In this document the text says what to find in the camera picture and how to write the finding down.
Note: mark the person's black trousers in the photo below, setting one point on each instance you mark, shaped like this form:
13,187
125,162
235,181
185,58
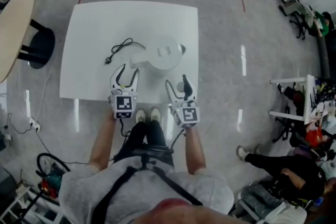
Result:
151,136

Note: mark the person's right forearm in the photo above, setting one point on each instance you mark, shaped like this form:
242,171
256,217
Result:
194,152

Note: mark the black office chair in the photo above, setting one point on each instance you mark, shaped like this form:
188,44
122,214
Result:
296,15
284,129

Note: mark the person's right white shoe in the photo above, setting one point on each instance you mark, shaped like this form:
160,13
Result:
156,114

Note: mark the person's left white shoe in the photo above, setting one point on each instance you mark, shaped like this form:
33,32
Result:
140,115

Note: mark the black waist pack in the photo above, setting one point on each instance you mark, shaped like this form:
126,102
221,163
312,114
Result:
155,153

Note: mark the white power strip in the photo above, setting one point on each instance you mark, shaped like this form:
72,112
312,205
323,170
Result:
35,124

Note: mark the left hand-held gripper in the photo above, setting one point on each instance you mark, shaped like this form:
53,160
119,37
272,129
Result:
123,105

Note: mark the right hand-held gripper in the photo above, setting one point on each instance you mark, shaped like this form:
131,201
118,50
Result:
187,115

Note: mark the person's left forearm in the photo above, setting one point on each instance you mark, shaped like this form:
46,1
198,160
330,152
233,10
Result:
102,144

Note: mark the white electric kettle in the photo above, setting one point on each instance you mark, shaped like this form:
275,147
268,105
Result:
164,59

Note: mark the person's white shoe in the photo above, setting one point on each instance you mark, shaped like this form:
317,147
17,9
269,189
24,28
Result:
140,115
156,114

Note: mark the round wooden table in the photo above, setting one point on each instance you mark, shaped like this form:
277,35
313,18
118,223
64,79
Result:
15,34

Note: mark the person's grey t-shirt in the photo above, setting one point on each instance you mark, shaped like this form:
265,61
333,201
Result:
84,191

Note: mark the black round table base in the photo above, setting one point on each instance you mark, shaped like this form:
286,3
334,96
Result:
42,44

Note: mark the red and teal machine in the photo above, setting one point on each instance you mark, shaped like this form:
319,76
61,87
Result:
51,183

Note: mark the person's face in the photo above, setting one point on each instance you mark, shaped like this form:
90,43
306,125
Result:
178,211

